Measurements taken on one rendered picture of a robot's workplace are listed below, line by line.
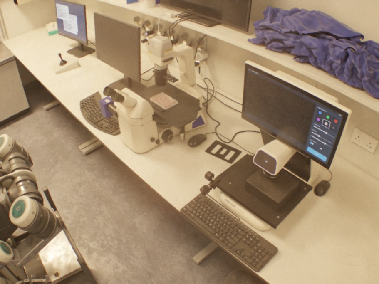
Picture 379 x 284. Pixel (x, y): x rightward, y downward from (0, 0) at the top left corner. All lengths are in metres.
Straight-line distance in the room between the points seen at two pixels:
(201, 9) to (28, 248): 1.52
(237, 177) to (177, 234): 0.94
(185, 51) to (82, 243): 1.45
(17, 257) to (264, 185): 1.07
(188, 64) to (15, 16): 2.65
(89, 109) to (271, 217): 1.30
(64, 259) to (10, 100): 2.11
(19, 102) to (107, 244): 1.96
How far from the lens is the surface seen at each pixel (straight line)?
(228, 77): 2.08
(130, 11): 2.75
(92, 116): 1.97
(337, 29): 1.52
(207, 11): 1.84
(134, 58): 1.88
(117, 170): 2.68
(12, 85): 3.48
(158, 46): 1.52
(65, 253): 1.89
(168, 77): 1.58
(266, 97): 1.22
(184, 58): 1.67
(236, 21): 1.72
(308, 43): 1.41
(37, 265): 1.91
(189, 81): 1.75
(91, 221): 2.38
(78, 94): 2.27
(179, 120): 1.53
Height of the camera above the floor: 1.87
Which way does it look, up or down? 41 degrees down
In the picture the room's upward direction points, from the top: straight up
